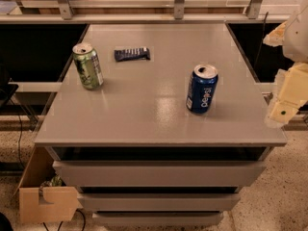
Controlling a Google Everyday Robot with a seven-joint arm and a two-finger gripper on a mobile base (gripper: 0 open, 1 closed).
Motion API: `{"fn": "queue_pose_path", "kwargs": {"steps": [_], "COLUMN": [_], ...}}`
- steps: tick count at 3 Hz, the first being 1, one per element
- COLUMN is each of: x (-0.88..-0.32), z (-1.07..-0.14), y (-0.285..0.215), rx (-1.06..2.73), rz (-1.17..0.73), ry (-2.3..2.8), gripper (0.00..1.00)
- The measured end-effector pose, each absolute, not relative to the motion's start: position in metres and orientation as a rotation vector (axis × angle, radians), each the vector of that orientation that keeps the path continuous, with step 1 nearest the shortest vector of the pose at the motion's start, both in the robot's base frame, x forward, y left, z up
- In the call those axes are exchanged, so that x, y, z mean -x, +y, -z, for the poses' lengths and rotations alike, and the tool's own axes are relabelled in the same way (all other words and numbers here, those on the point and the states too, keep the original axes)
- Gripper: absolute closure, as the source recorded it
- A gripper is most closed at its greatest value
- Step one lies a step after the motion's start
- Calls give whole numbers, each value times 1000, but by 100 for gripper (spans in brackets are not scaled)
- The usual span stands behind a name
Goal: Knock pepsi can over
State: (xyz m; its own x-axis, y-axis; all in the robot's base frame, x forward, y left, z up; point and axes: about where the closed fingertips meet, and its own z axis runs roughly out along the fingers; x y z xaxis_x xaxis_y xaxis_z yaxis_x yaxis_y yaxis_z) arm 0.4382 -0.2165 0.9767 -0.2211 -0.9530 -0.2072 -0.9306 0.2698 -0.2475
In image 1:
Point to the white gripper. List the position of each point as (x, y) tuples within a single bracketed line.
[(298, 38)]

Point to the blue pepsi can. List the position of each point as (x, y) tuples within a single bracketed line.
[(202, 86)]

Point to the green soda can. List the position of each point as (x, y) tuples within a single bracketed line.
[(88, 66)]

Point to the dark blue snack wrapper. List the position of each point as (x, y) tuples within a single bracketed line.
[(132, 54)]

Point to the grey drawer cabinet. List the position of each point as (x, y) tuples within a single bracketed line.
[(140, 112)]

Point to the top grey drawer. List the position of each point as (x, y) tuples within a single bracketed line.
[(158, 174)]

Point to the grey drawer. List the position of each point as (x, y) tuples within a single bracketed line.
[(158, 174), (158, 202), (156, 219)]

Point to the bottom grey drawer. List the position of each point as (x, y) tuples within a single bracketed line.
[(156, 219)]

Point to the middle grey drawer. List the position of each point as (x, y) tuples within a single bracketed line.
[(158, 202)]

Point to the brown cardboard box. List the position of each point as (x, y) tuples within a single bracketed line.
[(38, 204)]

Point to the metal shelf frame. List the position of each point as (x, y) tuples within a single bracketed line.
[(145, 11)]

